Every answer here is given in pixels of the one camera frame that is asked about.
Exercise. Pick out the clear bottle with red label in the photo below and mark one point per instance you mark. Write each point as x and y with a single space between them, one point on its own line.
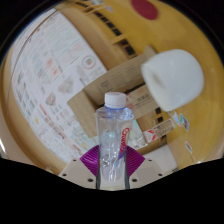
156 131

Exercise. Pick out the large printed wall poster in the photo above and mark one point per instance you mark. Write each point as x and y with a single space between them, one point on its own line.
43 83

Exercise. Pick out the clear bottle with pink label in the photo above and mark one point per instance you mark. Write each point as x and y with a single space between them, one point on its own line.
111 140

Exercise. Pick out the flat round red coaster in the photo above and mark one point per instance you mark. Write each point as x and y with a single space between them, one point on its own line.
144 8

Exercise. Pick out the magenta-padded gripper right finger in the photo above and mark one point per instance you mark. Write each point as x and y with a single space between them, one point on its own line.
148 171

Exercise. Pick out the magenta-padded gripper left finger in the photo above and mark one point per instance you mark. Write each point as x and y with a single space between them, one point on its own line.
76 170

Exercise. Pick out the white ceramic mug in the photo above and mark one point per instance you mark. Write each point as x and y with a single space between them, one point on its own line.
176 80

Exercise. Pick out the brown cardboard box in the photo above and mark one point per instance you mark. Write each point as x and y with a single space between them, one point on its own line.
110 86

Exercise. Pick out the small colourful sticker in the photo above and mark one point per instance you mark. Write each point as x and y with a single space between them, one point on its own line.
175 117
188 146
184 122

